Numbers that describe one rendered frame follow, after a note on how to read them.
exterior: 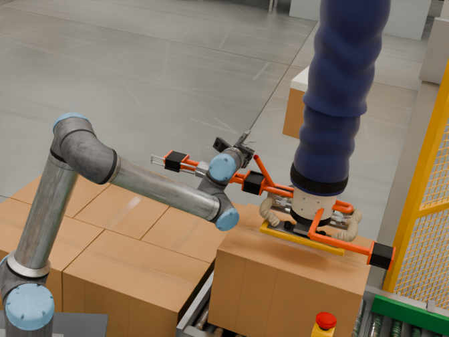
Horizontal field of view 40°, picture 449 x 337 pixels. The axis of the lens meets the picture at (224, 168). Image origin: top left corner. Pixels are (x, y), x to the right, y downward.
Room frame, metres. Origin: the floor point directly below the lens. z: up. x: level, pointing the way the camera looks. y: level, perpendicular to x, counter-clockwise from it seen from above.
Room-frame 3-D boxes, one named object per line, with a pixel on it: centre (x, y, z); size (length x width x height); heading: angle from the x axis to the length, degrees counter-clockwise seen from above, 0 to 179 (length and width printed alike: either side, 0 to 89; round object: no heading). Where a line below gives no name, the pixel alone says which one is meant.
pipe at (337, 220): (2.13, -0.37, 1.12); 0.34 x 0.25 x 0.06; 74
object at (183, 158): (2.30, 0.21, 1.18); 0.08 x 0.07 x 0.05; 74
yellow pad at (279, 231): (2.04, -0.34, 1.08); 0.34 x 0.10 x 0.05; 74
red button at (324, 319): (1.61, -0.41, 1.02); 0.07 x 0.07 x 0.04
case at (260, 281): (2.14, -0.36, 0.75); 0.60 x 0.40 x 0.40; 73
